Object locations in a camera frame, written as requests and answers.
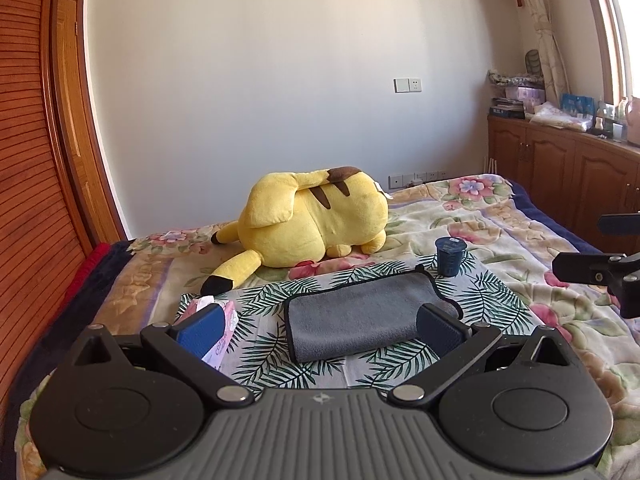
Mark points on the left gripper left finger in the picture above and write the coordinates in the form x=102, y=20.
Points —
x=180, y=351

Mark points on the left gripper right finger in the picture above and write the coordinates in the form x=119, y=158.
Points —
x=458, y=347

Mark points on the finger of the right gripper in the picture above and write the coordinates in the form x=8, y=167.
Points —
x=575, y=267
x=619, y=224

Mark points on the grey microfibre towel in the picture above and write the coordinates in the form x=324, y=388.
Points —
x=361, y=317

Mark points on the pink tissue box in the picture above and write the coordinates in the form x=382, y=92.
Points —
x=206, y=328

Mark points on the wooden side cabinet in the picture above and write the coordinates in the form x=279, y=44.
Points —
x=573, y=177

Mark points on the palm leaf print cloth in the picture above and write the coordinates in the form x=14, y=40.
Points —
x=257, y=357

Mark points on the dark blue paper cup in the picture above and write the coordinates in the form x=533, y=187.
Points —
x=450, y=252

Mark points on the floral bed quilt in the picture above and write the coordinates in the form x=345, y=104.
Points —
x=506, y=277

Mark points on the blue picture card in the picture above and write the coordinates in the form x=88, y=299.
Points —
x=582, y=107

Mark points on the white plastic bag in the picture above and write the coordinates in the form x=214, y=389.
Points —
x=548, y=115

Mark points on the red blanket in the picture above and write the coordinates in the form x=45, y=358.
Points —
x=83, y=272

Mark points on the dark blue blanket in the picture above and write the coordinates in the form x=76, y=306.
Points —
x=57, y=339

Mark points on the floral beige curtain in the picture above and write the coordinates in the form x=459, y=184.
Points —
x=552, y=63

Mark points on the pink storage box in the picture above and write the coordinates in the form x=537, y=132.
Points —
x=530, y=97

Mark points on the stack of books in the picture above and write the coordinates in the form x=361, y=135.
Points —
x=507, y=108

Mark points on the yellow Pikachu plush toy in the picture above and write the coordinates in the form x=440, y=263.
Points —
x=293, y=217

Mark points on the slatted wooden wardrobe door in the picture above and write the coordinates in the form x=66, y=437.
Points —
x=43, y=238

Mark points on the wooden panel door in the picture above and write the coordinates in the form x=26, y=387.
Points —
x=84, y=160

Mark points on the white wall power strip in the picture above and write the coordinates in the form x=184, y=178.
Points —
x=398, y=181

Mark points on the white wall switch socket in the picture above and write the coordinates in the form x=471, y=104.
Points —
x=407, y=85

